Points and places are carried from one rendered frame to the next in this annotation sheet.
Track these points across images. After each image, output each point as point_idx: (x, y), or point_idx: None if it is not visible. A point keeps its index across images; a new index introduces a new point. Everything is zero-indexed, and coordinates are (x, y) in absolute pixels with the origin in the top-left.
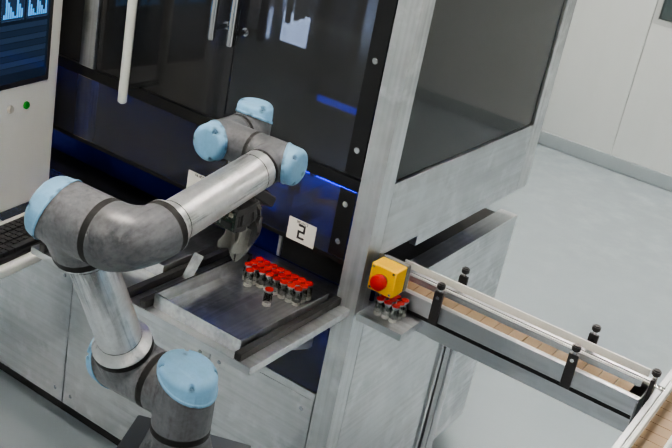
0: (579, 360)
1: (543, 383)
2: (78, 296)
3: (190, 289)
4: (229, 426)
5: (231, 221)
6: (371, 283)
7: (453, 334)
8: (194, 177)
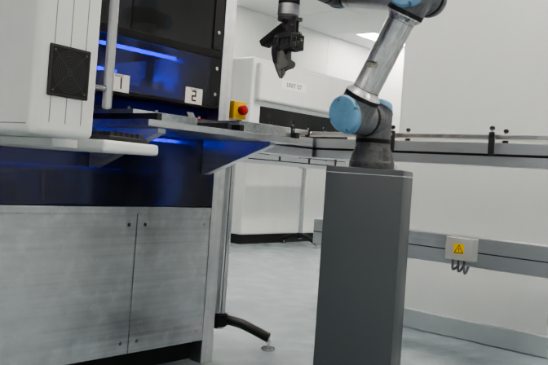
0: None
1: (283, 148)
2: (397, 48)
3: None
4: (156, 274)
5: (300, 44)
6: (244, 110)
7: None
8: (114, 77)
